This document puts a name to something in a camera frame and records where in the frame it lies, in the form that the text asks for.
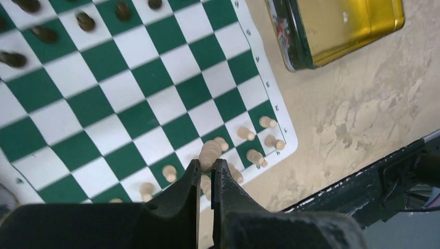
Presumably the dark chess piece f8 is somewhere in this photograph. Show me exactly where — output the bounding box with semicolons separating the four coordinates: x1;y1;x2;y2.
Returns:
12;0;41;13

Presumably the dark chess piece f7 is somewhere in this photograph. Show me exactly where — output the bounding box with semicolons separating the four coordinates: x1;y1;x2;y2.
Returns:
1;51;27;68

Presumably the empty gold tin lid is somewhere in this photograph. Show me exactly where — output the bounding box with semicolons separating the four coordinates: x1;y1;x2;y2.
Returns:
266;0;405;72

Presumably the dark chess piece g8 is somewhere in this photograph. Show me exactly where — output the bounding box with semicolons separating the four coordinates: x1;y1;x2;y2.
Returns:
115;1;131;22

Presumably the dark chess piece g7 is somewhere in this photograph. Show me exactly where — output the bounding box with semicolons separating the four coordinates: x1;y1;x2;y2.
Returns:
30;25;59;44

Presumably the dark chess piece h8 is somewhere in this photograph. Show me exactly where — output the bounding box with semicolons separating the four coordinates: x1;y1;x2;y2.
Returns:
147;0;162;10

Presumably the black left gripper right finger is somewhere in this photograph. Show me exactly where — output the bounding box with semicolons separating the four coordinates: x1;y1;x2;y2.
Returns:
211;159;367;248

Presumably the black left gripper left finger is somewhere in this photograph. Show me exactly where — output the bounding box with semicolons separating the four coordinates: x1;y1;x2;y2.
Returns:
1;159;201;248

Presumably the white piece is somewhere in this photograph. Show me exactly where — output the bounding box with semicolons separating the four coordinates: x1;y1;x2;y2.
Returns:
246;149;268;167
264;134;285;150
228;163;244;184
199;140;222;173
200;174;211;201

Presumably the dark chess piece h7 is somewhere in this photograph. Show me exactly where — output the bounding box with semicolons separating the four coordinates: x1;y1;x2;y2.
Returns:
75;12;96;32

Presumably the green white chess board mat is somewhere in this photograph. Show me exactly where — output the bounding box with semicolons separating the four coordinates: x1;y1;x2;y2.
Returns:
1;1;298;204

